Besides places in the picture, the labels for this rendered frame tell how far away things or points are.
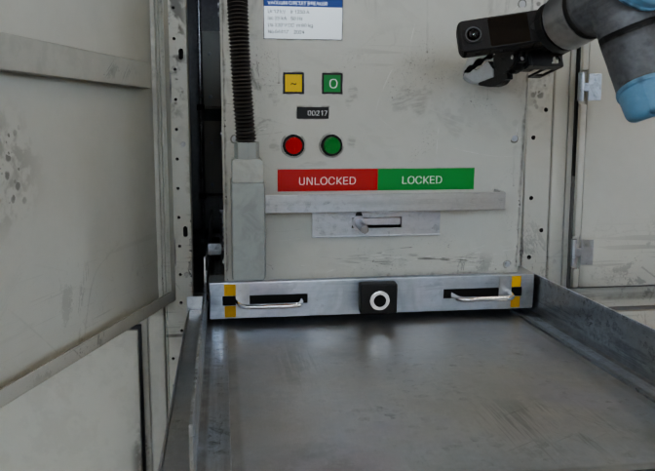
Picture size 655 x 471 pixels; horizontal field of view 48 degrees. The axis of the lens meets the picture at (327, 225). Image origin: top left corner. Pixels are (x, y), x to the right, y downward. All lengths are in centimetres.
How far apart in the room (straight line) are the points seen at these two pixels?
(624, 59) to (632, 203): 56
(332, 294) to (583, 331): 39
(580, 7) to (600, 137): 49
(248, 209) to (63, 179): 25
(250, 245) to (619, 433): 54
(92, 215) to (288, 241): 31
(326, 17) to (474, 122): 29
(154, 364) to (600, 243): 84
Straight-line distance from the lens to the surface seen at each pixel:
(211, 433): 79
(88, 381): 135
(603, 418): 88
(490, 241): 125
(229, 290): 118
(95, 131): 110
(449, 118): 120
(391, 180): 119
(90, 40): 110
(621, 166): 145
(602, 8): 96
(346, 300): 120
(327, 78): 116
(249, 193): 105
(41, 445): 141
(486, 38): 105
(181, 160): 128
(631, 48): 95
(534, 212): 141
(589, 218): 143
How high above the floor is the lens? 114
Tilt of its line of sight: 8 degrees down
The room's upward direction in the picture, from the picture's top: straight up
